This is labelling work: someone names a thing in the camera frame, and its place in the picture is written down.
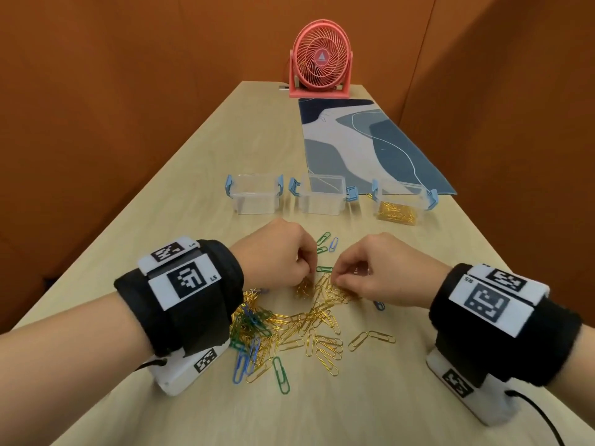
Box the person's left hand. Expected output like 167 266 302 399
230 217 319 290

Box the person's right hand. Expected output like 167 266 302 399
330 232 452 308

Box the heap of gold paper clips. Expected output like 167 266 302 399
376 201 418 226

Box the clear box with blue latches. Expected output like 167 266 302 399
371 178 439 227
288 173 359 216
224 173 285 215

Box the pile of mixed paper clips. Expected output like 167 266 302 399
227 230 397 396

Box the person's left forearm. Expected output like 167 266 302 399
0 292 157 446

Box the person's right forearm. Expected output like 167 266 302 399
544 320 595 428

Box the black right wristband with tags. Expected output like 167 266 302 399
428 263 583 388

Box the blue patterned desk mat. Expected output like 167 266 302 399
297 97 458 196

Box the pink desk fan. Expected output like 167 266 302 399
288 19 354 99

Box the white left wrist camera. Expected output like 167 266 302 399
151 341 232 398

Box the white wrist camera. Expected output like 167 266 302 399
425 346 519 427
151 341 232 398

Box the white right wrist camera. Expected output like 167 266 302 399
425 346 519 427

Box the black right camera cable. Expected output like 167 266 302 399
505 390 566 446

